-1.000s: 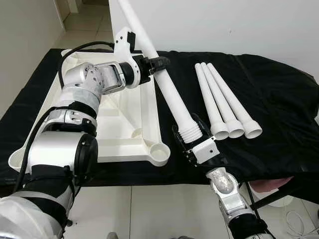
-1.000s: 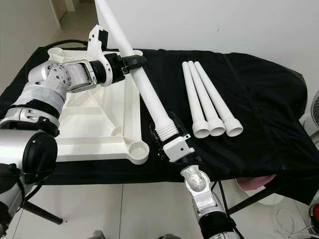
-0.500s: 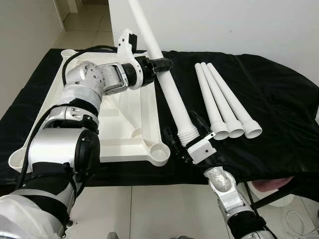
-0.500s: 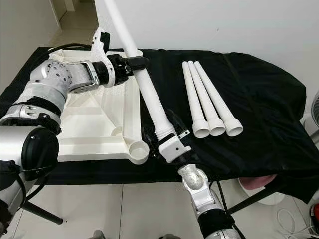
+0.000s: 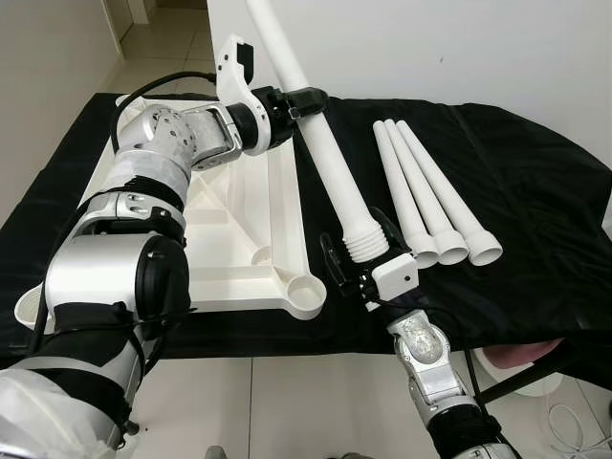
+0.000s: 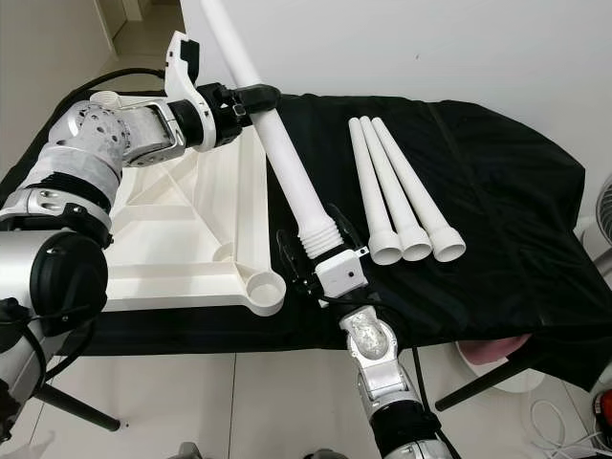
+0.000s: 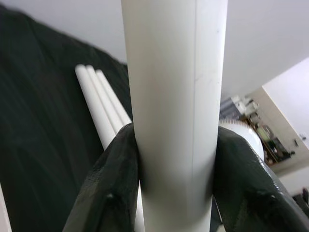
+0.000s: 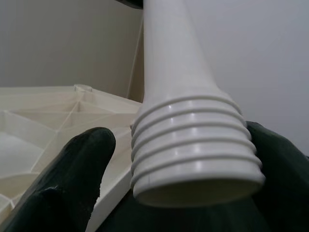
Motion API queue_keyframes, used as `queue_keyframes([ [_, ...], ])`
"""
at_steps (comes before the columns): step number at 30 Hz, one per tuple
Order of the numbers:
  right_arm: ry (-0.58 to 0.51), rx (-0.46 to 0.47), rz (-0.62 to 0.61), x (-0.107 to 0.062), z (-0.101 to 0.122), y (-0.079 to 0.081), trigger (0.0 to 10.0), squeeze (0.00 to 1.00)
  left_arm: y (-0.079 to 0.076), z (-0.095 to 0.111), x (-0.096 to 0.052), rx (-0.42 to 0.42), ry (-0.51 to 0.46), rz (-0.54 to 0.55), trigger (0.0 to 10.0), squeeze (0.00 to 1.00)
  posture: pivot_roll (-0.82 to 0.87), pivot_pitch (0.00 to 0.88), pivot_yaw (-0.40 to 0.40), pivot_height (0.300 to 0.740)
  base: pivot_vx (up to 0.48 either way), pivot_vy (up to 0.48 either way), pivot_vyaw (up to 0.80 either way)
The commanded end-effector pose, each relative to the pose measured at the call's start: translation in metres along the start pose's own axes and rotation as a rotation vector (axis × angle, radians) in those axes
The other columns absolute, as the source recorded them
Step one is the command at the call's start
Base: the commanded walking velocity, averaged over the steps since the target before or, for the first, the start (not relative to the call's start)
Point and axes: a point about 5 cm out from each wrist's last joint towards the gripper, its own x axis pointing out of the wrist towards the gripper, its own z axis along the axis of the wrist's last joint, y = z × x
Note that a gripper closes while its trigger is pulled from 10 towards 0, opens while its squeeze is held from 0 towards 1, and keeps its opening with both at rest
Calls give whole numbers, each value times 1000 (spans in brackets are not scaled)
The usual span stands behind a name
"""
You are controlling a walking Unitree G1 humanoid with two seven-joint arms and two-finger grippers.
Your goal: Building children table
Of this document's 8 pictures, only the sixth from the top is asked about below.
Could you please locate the grey robot right leg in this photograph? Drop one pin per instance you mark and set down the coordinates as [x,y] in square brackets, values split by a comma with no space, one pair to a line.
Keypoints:
[320,454]

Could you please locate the grey robot left leg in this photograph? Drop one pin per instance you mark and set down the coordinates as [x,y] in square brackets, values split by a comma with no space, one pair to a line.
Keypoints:
[188,451]

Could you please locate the grey robot leg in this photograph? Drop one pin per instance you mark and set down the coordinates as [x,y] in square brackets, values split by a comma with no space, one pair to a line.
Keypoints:
[188,451]
[320,454]

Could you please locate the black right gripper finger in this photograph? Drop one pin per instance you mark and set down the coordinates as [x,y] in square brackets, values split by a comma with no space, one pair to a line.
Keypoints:
[338,226]
[290,256]

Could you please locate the black table cloth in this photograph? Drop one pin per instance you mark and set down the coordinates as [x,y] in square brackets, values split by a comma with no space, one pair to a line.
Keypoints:
[497,191]

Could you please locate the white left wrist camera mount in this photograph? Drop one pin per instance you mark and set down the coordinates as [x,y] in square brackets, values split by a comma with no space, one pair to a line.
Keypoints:
[180,78]

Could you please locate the pink round object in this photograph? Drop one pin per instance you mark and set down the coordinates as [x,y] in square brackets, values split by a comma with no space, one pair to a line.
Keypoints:
[492,350]

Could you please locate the white plastic table top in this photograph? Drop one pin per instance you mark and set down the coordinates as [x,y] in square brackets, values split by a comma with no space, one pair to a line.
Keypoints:
[210,220]

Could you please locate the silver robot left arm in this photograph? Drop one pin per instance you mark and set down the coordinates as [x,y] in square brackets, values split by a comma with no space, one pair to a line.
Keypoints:
[115,134]

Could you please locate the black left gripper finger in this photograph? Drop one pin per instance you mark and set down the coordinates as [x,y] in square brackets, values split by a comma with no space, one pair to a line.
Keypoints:
[264,98]

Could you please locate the white round base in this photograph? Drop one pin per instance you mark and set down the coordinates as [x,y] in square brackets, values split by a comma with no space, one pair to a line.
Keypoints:
[526,381]

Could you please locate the white plastic table leg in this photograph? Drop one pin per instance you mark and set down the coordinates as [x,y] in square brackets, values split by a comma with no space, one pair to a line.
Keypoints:
[394,191]
[417,191]
[284,163]
[372,191]

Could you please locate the red round canister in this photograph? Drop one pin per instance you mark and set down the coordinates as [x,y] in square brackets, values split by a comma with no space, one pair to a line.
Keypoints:
[604,411]

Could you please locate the white standing fan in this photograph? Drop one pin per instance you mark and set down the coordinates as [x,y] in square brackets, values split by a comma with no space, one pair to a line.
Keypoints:
[602,210]

